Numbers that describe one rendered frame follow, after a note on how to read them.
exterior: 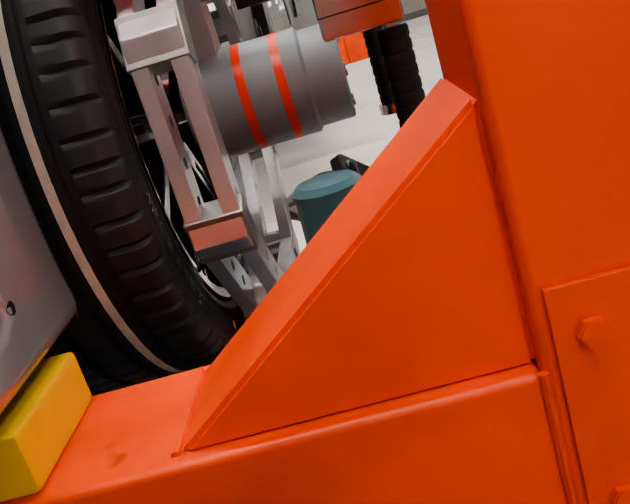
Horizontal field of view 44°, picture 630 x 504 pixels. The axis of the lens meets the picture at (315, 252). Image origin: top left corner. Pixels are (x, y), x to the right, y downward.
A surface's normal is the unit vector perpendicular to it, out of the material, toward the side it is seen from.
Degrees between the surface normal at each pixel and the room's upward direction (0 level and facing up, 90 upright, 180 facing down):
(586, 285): 90
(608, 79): 90
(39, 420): 90
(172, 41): 90
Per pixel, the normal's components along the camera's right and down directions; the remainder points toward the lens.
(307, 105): 0.09, 0.59
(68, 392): 0.96, -0.27
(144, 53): 0.00, 0.32
